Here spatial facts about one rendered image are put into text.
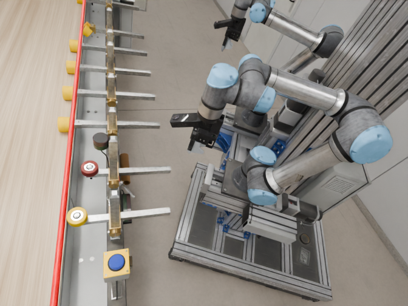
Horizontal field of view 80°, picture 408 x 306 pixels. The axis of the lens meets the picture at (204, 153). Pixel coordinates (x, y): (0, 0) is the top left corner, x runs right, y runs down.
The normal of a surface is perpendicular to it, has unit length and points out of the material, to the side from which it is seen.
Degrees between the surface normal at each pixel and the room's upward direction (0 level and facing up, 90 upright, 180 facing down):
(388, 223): 90
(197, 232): 0
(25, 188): 0
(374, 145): 83
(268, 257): 0
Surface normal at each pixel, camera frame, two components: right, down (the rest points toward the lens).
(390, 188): -0.91, 0.08
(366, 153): 0.00, 0.70
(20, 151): 0.27, -0.61
